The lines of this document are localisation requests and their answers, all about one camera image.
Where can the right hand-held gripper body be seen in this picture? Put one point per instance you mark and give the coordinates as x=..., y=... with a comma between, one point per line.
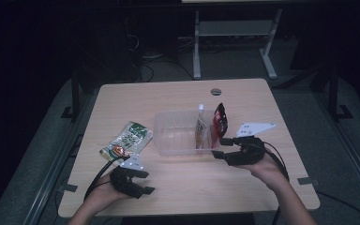
x=247, y=153

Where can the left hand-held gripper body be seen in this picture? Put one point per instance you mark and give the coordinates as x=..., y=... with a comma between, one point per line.
x=125, y=182

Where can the red clear snack packet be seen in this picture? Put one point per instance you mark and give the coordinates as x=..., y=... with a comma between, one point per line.
x=220, y=120

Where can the white red spout pouch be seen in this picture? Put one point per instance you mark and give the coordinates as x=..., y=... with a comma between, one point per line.
x=201, y=128

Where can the clear plastic container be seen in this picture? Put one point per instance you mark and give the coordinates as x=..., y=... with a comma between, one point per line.
x=176, y=134

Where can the person's left hand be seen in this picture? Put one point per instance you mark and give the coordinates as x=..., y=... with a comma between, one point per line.
x=103, y=192

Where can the person's right hand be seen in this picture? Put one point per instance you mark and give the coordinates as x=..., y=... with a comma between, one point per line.
x=268, y=170

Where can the green food pouch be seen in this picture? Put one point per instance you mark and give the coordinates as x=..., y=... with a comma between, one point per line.
x=128, y=139

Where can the grey table grommet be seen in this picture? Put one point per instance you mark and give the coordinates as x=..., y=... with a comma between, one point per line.
x=216, y=92

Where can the grey tape piece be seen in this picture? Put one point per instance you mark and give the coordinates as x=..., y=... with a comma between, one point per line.
x=307, y=181
x=70, y=188

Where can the black metal stand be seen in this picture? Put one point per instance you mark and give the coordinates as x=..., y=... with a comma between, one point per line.
x=333, y=93

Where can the white metal table frame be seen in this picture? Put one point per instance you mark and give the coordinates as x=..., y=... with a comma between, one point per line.
x=234, y=28

